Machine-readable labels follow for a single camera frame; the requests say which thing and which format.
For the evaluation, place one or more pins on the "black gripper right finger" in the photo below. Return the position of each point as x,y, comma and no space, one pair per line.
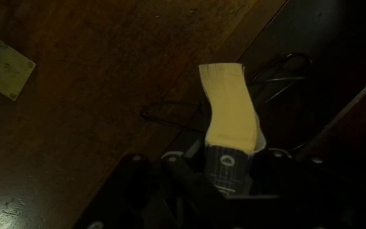
285,174

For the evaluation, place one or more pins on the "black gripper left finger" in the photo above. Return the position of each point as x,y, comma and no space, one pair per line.
178,192

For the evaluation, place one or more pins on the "blue book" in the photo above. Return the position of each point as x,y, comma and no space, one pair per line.
229,106

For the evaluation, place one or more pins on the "dark wooden secretary desk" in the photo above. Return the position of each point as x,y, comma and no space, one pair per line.
107,64

